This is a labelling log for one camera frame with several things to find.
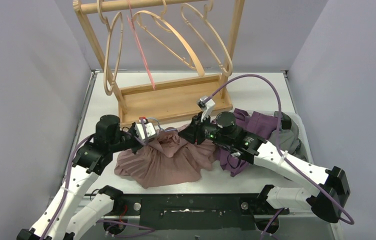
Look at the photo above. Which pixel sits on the middle wooden hanger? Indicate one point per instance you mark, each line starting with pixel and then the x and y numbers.
pixel 156 26

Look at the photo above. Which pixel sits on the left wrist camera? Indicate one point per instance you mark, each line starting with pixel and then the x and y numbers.
pixel 145 130

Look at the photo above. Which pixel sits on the blue wire hanger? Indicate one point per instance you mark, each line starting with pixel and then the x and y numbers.
pixel 160 128

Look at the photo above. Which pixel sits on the pink pleated skirt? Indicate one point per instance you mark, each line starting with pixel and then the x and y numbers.
pixel 167 160

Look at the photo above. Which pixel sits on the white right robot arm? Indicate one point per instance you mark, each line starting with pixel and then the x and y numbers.
pixel 321 190

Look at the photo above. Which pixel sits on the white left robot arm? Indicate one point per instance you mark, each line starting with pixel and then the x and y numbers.
pixel 61 220

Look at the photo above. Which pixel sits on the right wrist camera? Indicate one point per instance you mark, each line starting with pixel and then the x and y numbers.
pixel 206 104

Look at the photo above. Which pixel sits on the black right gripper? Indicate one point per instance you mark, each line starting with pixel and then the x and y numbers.
pixel 194 132

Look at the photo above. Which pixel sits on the grey green skirt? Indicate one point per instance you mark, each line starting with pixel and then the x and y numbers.
pixel 289 138

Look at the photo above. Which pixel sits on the white plastic basket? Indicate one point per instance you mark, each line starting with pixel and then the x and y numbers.
pixel 302 135

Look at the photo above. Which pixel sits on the purple skirt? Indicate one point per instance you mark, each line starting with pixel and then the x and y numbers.
pixel 258 123

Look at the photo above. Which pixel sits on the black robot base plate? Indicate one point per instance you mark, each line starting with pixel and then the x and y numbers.
pixel 188 211

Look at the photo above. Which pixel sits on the left wooden hanger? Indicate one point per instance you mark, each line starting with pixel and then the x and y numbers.
pixel 113 51

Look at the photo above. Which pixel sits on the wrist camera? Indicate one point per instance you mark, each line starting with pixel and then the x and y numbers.
pixel 206 104
pixel 145 130

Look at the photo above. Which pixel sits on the right wooden hanger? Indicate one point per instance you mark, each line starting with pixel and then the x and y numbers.
pixel 223 60

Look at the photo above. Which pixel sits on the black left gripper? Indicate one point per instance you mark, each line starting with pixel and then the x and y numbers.
pixel 134 133

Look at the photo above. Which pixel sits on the wooden hanger rack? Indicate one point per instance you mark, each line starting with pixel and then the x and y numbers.
pixel 169 101

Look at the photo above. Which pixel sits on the wooden hanger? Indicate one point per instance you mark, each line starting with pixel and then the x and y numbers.
pixel 223 60
pixel 156 26
pixel 113 51

